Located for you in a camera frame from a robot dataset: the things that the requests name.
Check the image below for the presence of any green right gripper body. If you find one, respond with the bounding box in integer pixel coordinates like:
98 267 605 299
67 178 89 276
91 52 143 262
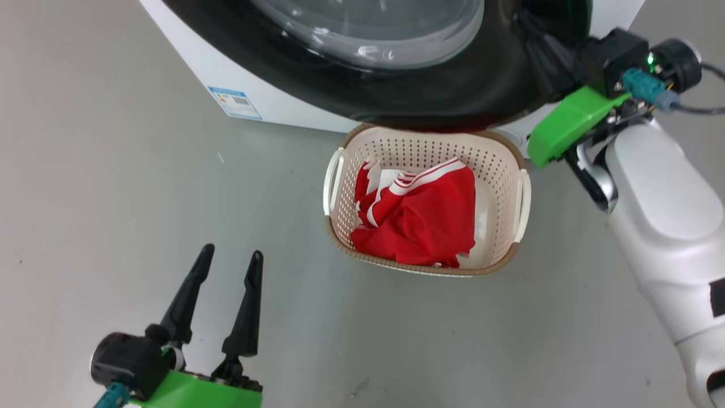
527 85 632 169

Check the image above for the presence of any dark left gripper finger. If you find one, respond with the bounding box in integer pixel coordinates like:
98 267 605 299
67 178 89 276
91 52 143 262
212 250 264 386
144 244 216 347

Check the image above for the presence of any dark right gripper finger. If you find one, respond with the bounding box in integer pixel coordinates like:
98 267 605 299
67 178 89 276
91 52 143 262
513 8 587 100

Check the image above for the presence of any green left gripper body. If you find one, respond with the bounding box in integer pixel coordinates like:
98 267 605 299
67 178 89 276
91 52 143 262
127 368 264 408

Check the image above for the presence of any black round glass washer door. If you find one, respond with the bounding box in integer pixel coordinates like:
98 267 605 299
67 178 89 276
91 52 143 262
161 0 592 132

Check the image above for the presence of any red white-trimmed jersey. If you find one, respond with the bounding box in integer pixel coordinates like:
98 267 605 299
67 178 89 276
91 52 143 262
350 158 477 269

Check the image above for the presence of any cream perforated basket brown rim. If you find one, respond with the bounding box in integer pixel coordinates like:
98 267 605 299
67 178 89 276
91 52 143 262
323 124 532 277

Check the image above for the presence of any white front-load washing machine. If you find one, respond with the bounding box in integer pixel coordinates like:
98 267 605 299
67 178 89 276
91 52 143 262
139 0 646 159

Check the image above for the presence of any blue energy label sticker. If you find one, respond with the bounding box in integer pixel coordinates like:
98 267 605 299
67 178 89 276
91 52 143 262
207 86 263 120

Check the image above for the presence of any black left cable teal plug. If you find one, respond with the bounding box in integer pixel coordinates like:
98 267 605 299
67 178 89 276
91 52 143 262
93 382 131 408

